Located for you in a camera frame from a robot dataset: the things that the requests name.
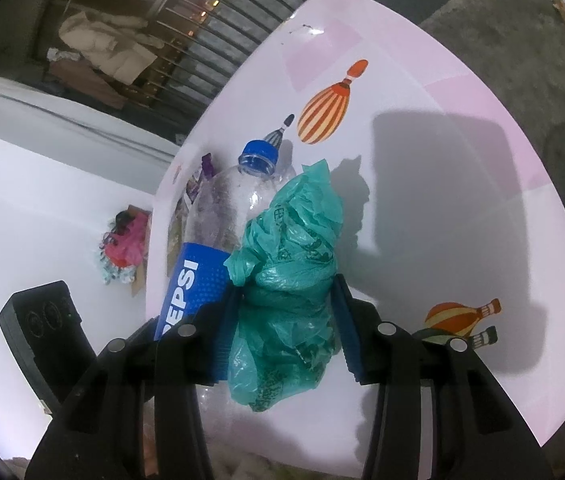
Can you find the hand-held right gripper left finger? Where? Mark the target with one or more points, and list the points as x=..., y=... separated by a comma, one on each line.
x=227, y=325

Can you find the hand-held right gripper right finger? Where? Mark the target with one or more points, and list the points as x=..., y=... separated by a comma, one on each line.
x=346, y=325

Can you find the green plastic bag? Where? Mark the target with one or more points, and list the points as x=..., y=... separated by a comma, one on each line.
x=287, y=260

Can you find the clear bottle with blue label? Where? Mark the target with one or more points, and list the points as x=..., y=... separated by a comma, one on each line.
x=222, y=200

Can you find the pink striped cloth item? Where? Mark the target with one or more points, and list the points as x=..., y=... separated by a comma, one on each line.
x=125, y=247

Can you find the purple and yellow snack bag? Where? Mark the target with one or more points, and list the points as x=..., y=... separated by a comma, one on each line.
x=206, y=166

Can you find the brown cloth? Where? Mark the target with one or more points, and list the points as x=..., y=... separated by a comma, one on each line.
x=82, y=77

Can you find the metal window railing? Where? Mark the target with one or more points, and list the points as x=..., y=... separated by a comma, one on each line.
x=222, y=30

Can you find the beige jacket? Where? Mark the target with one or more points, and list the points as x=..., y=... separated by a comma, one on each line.
x=112, y=45

